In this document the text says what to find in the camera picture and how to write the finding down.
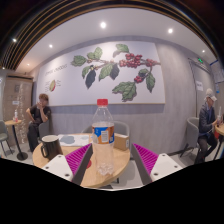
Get small brown cardboard box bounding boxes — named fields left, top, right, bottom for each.
left=113, top=132, right=131, bottom=152

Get black mug white inside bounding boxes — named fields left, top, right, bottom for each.
left=40, top=134, right=64, bottom=162

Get round ceiling spot lights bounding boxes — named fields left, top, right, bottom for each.
left=1, top=21, right=208, bottom=71

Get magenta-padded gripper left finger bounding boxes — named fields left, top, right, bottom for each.
left=41, top=143, right=94, bottom=187

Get white printed paper sheet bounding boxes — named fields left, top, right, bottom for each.
left=57, top=133, right=94, bottom=148

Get person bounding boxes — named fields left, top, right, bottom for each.
left=194, top=88, right=223, bottom=164
left=25, top=93, right=53, bottom=153

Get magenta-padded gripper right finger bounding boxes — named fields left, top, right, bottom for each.
left=129, top=143, right=184, bottom=186

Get small round wooden side table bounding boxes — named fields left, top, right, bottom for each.
left=3, top=118, right=29, bottom=162

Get white notice board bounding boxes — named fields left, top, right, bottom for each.
left=209, top=59, right=224, bottom=84

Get white paper wall notice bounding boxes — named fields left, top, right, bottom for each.
left=195, top=80, right=204, bottom=92

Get clear red-capped drink bottle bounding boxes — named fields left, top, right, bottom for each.
left=91, top=98, right=116, bottom=177

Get grey chair with thin legs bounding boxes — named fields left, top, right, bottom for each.
left=0, top=120, right=14, bottom=158

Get coffee plant wall mural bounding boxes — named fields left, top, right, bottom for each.
left=35, top=40, right=167, bottom=108

